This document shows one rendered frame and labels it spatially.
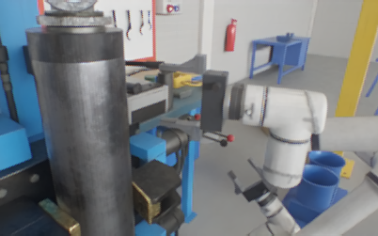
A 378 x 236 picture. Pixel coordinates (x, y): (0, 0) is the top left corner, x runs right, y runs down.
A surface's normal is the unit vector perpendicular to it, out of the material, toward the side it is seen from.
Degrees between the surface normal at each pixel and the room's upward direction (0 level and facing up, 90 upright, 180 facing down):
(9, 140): 90
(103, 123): 90
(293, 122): 90
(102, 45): 90
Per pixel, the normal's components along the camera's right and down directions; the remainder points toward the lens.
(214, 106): -0.25, 0.36
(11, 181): 0.80, 0.25
